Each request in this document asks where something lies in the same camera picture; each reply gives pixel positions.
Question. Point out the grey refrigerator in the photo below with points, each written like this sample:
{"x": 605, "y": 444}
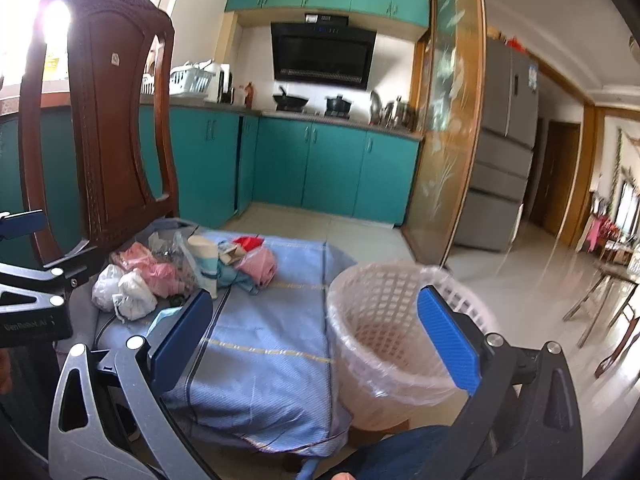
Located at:
{"x": 493, "y": 206}

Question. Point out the white tissue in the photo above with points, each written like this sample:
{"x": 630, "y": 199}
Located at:
{"x": 134, "y": 299}
{"x": 106, "y": 286}

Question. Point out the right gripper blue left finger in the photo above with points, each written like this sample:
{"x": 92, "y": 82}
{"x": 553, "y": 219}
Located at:
{"x": 86, "y": 439}

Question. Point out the clear printed plastic bag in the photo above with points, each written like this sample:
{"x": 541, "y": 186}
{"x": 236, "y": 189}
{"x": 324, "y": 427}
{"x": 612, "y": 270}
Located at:
{"x": 176, "y": 267}

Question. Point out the small cardboard box piece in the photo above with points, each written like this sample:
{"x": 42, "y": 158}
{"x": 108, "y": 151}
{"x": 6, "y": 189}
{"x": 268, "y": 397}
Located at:
{"x": 230, "y": 253}

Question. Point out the black wok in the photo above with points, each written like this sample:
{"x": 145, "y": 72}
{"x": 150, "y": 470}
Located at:
{"x": 286, "y": 102}

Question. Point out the paper cup white teal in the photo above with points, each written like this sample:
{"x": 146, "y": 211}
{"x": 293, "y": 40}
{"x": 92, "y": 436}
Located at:
{"x": 205, "y": 255}

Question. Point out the glass sliding door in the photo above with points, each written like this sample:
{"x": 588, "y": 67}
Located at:
{"x": 451, "y": 103}

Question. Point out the black range hood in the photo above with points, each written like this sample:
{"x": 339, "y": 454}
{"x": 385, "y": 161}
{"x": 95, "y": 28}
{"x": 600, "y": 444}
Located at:
{"x": 328, "y": 53}

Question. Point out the brown sauce bottle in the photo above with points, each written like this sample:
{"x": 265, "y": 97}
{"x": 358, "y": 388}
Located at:
{"x": 249, "y": 92}

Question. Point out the red wrapper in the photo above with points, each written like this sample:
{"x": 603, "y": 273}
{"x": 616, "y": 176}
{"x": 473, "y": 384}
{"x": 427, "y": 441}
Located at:
{"x": 248, "y": 243}

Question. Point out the pink crumpled wrapper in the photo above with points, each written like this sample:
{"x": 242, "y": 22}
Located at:
{"x": 260, "y": 265}

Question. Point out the brown interior door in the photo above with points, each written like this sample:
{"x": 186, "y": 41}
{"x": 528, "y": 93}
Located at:
{"x": 557, "y": 176}

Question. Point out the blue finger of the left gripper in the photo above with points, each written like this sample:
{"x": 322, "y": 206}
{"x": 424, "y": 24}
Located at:
{"x": 21, "y": 224}

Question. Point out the teal lower cabinets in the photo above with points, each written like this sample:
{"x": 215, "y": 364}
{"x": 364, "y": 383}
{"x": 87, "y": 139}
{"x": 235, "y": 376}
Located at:
{"x": 225, "y": 161}

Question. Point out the white dish rack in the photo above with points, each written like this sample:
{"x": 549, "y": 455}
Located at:
{"x": 190, "y": 79}

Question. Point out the steel pots on counter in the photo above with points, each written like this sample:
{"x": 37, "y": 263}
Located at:
{"x": 396, "y": 114}

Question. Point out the light blue face mask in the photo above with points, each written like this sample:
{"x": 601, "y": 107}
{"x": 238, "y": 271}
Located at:
{"x": 162, "y": 317}

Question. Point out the carved wooden chair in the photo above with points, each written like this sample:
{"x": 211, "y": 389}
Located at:
{"x": 108, "y": 42}

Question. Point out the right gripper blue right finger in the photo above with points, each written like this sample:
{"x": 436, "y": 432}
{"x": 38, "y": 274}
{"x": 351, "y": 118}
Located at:
{"x": 521, "y": 420}

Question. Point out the black cooking pot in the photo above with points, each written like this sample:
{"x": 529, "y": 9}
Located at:
{"x": 337, "y": 106}

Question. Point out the blue checked cloth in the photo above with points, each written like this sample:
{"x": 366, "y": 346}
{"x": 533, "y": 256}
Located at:
{"x": 264, "y": 374}

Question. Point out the pink plastic bag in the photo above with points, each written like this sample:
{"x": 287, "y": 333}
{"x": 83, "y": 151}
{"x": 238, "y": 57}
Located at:
{"x": 150, "y": 269}

